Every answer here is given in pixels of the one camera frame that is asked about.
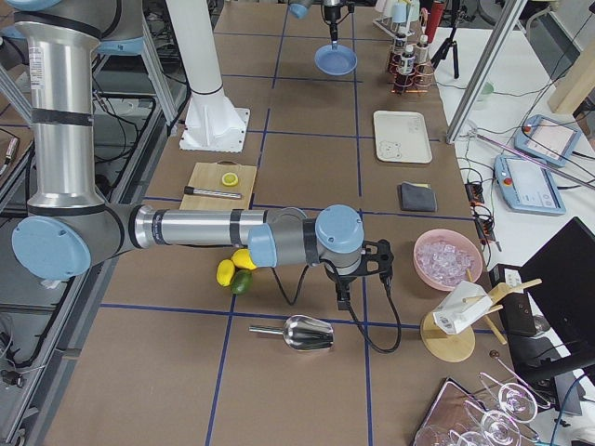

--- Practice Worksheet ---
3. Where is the dark drink bottle back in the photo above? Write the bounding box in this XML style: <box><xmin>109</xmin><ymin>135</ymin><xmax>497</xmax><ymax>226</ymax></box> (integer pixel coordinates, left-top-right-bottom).
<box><xmin>388</xmin><ymin>26</ymin><xmax>407</xmax><ymax>72</ymax></box>

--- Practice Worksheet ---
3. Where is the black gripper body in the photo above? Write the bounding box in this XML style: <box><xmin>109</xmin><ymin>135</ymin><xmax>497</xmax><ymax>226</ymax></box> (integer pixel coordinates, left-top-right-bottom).
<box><xmin>322</xmin><ymin>0</ymin><xmax>344</xmax><ymax>25</ymax></box>
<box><xmin>324</xmin><ymin>239</ymin><xmax>394</xmax><ymax>297</ymax></box>

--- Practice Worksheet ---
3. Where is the wine glass lower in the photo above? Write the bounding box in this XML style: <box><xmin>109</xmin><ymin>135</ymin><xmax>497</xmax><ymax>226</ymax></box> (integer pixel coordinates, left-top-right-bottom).
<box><xmin>464</xmin><ymin>400</ymin><xmax>521</xmax><ymax>446</ymax></box>

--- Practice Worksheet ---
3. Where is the white camera mast base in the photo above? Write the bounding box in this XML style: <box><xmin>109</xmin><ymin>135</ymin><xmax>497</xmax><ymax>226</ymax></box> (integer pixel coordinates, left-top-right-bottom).
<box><xmin>166</xmin><ymin>0</ymin><xmax>250</xmax><ymax>153</ymax></box>

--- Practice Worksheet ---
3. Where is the yellow lemon far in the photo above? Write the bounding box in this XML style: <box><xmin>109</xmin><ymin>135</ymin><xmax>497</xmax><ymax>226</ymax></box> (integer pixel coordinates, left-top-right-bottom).
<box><xmin>231</xmin><ymin>248</ymin><xmax>257</xmax><ymax>270</ymax></box>

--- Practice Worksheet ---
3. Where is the dark drink bottle middle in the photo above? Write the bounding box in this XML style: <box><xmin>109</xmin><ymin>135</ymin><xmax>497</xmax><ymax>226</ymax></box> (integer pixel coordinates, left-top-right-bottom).
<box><xmin>415</xmin><ymin>34</ymin><xmax>429</xmax><ymax>64</ymax></box>

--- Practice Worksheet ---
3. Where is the green lime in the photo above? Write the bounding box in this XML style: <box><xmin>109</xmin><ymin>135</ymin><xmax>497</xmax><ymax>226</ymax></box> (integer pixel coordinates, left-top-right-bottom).
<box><xmin>230</xmin><ymin>269</ymin><xmax>253</xmax><ymax>295</ymax></box>

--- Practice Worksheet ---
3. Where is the wooden cutting board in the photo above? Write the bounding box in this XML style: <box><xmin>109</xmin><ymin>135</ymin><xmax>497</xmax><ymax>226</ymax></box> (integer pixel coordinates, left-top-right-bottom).
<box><xmin>179</xmin><ymin>162</ymin><xmax>257</xmax><ymax>210</ymax></box>

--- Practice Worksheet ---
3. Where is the grey folded cloth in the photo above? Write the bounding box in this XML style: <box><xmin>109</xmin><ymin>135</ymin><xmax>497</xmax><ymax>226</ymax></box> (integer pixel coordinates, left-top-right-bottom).
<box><xmin>397</xmin><ymin>182</ymin><xmax>437</xmax><ymax>212</ymax></box>

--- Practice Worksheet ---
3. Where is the yellow lemon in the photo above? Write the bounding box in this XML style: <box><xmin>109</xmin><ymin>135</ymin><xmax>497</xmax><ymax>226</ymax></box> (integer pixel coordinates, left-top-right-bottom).
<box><xmin>231</xmin><ymin>248</ymin><xmax>257</xmax><ymax>270</ymax></box>
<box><xmin>216</xmin><ymin>259</ymin><xmax>236</xmax><ymax>287</ymax></box>

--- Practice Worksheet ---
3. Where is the wooden stand with paper bag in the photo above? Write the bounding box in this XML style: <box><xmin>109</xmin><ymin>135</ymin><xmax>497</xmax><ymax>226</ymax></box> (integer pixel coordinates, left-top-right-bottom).
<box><xmin>420</xmin><ymin>279</ymin><xmax>542</xmax><ymax>362</ymax></box>

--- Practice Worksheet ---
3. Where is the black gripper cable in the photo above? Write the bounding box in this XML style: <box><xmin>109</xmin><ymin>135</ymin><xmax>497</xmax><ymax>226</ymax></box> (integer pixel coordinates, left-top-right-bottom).
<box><xmin>269</xmin><ymin>262</ymin><xmax>402</xmax><ymax>355</ymax></box>

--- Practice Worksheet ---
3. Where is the white cup rack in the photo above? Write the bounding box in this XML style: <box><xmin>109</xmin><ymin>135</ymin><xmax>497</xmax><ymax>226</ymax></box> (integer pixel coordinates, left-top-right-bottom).
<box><xmin>373</xmin><ymin>0</ymin><xmax>421</xmax><ymax>37</ymax></box>

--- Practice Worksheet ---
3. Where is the wine glass upper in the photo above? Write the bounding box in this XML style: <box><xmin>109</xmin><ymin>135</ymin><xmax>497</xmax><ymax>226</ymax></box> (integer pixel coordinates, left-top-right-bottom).
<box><xmin>479</xmin><ymin>372</ymin><xmax>538</xmax><ymax>424</ymax></box>

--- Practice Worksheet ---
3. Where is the pink bowl of ice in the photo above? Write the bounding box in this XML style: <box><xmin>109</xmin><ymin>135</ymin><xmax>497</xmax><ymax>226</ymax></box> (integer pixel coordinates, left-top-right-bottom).
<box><xmin>413</xmin><ymin>229</ymin><xmax>483</xmax><ymax>291</ymax></box>

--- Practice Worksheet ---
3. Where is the copper wire bottle rack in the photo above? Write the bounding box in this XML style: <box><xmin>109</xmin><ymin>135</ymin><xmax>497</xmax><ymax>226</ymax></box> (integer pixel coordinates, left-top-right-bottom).
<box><xmin>388</xmin><ymin>45</ymin><xmax>434</xmax><ymax>94</ymax></box>

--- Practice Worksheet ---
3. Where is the metal scoop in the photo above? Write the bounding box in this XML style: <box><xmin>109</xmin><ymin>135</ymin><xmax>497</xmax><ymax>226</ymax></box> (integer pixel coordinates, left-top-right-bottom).
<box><xmin>249</xmin><ymin>315</ymin><xmax>334</xmax><ymax>351</ymax></box>

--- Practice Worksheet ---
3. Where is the blue round plate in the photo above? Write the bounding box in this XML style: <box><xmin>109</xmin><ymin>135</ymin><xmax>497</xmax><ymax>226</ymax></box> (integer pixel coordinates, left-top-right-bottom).
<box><xmin>314</xmin><ymin>45</ymin><xmax>358</xmax><ymax>76</ymax></box>

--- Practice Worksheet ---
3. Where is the blue teach pendant near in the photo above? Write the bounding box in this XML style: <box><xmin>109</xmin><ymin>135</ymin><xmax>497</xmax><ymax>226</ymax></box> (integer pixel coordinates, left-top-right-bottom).
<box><xmin>494</xmin><ymin>155</ymin><xmax>566</xmax><ymax>216</ymax></box>

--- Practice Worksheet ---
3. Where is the silver black-capped knife handle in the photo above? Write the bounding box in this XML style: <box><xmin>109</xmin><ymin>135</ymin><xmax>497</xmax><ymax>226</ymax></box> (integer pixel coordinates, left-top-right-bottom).
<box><xmin>183</xmin><ymin>186</ymin><xmax>243</xmax><ymax>200</ymax></box>

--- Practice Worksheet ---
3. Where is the aluminium frame post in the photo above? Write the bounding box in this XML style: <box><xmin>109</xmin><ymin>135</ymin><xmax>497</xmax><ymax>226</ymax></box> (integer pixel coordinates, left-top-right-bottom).
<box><xmin>445</xmin><ymin>0</ymin><xmax>527</xmax><ymax>144</ymax></box>

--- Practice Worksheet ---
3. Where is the black tripod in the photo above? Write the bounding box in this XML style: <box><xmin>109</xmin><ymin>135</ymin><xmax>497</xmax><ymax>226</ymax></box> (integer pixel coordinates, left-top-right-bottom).
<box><xmin>430</xmin><ymin>0</ymin><xmax>467</xmax><ymax>79</ymax></box>

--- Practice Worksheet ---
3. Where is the dark drink bottle front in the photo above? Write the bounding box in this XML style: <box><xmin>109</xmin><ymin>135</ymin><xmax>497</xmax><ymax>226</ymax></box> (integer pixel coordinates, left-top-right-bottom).
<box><xmin>394</xmin><ymin>45</ymin><xmax>415</xmax><ymax>93</ymax></box>

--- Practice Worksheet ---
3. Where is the lemon half slice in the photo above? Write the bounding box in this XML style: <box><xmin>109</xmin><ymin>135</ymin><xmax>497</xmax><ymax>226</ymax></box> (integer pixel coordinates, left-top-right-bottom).
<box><xmin>220</xmin><ymin>172</ymin><xmax>239</xmax><ymax>187</ymax></box>

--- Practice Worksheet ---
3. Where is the wine glass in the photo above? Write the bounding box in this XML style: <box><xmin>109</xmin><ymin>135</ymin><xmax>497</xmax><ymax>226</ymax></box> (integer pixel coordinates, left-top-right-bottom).
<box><xmin>464</xmin><ymin>400</ymin><xmax>521</xmax><ymax>446</ymax></box>
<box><xmin>479</xmin><ymin>372</ymin><xmax>538</xmax><ymax>424</ymax></box>

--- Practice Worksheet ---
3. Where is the cream bear tray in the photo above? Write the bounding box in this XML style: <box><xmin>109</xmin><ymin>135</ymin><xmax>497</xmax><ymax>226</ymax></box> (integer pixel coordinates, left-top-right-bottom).
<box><xmin>373</xmin><ymin>111</ymin><xmax>432</xmax><ymax>164</ymax></box>

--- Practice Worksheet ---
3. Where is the blue teach pendant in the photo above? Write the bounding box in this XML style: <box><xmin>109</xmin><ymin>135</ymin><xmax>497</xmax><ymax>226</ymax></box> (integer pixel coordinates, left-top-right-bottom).
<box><xmin>494</xmin><ymin>155</ymin><xmax>566</xmax><ymax>216</ymax></box>
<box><xmin>514</xmin><ymin>114</ymin><xmax>582</xmax><ymax>167</ymax></box>

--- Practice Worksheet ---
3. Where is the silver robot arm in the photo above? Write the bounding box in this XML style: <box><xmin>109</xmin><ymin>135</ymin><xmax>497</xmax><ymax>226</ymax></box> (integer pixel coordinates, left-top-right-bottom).
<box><xmin>12</xmin><ymin>1</ymin><xmax>393</xmax><ymax>309</ymax></box>
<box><xmin>288</xmin><ymin>0</ymin><xmax>344</xmax><ymax>49</ymax></box>

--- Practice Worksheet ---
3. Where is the yellow lemon near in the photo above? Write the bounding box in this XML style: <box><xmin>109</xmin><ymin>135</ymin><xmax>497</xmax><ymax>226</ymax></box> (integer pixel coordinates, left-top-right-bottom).
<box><xmin>216</xmin><ymin>259</ymin><xmax>236</xmax><ymax>287</ymax></box>

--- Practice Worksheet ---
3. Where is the blue teach pendant far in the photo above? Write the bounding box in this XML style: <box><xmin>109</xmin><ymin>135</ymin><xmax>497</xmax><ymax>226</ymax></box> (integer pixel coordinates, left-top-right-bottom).
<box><xmin>514</xmin><ymin>114</ymin><xmax>582</xmax><ymax>167</ymax></box>

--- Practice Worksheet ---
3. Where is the dark drink bottle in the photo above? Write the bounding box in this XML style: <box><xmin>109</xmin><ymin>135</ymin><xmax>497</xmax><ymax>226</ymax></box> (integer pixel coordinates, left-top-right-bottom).
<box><xmin>394</xmin><ymin>45</ymin><xmax>415</xmax><ymax>93</ymax></box>
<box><xmin>415</xmin><ymin>34</ymin><xmax>429</xmax><ymax>64</ymax></box>
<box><xmin>388</xmin><ymin>26</ymin><xmax>407</xmax><ymax>72</ymax></box>

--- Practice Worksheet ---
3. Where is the black monitor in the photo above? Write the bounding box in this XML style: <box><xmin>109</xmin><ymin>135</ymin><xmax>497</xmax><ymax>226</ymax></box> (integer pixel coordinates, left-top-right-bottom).
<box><xmin>502</xmin><ymin>216</ymin><xmax>594</xmax><ymax>384</ymax></box>

